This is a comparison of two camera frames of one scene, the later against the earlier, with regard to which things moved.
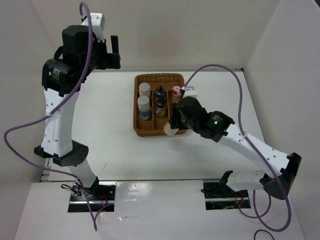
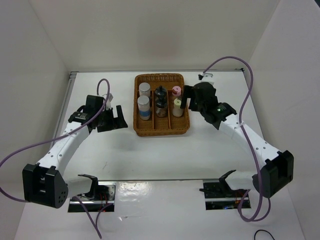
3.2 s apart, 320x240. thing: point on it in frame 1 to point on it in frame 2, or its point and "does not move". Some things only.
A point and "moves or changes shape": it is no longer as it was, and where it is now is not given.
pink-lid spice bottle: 176,94 does not move
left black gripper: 111,60 to 117,122
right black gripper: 174,118 to 187,92
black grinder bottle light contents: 161,94 does not move
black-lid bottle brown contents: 161,107 does not move
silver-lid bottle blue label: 144,89 does not move
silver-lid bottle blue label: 143,102 does not move
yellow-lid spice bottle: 168,130 moves or changes shape
